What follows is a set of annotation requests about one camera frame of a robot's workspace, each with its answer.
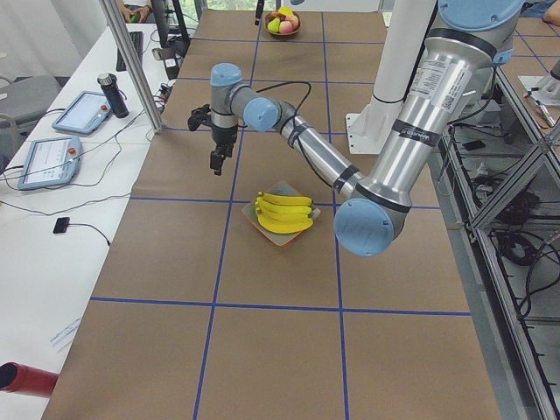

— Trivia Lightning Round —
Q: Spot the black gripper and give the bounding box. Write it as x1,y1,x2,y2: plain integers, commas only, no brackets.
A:
187,0,264,176

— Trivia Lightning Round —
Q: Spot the yellow plastic banana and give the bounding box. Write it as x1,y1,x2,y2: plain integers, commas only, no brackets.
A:
255,198,312,215
257,192,312,207

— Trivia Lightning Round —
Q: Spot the yellow banana top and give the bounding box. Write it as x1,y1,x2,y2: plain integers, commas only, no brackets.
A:
255,206,312,223

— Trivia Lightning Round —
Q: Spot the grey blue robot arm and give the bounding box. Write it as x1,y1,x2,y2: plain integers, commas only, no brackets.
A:
188,1,522,256

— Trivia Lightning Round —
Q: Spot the brown wicker basket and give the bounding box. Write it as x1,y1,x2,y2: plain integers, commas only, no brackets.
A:
264,11,301,37

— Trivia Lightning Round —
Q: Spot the yellow banana bottom in basket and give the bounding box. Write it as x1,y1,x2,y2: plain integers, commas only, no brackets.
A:
277,6,294,18

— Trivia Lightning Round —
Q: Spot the green pear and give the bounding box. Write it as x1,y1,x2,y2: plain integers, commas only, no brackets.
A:
266,17,282,33

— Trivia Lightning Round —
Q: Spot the red apple upper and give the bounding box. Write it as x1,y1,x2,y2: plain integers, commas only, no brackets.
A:
279,20,294,35

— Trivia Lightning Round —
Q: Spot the red apple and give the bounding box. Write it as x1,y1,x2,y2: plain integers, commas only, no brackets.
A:
279,20,294,35
285,15,299,29

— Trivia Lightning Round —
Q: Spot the red apple lower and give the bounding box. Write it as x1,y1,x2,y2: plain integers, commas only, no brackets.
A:
285,15,299,29

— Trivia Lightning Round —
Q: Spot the black keyboard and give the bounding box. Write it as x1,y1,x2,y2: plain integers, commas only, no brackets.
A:
115,30,144,74

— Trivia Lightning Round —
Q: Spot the black water bottle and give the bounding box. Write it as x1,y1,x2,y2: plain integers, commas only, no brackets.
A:
97,73,129,118

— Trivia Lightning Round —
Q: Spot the teach pendant far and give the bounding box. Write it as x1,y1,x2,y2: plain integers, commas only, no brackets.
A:
52,91,111,136

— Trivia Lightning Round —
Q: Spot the teach pendant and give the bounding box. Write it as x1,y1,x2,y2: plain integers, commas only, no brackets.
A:
17,136,83,191
52,91,111,136

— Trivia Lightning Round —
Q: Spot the teach pendant near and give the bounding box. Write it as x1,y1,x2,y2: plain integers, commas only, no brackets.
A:
17,136,83,191

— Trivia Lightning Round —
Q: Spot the small black puck device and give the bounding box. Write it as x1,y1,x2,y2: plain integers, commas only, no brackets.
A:
52,217,70,235

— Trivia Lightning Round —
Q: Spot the grey office chair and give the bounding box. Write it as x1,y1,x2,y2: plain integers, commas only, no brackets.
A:
1,75,61,156

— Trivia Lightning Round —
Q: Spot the red fire extinguisher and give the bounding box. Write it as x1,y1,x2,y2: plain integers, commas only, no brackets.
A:
1,362,59,398

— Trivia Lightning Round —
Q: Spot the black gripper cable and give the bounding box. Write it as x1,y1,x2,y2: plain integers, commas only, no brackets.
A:
238,80,312,130

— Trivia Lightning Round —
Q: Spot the aluminium frame post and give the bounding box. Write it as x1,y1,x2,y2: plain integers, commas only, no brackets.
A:
99,0,163,134

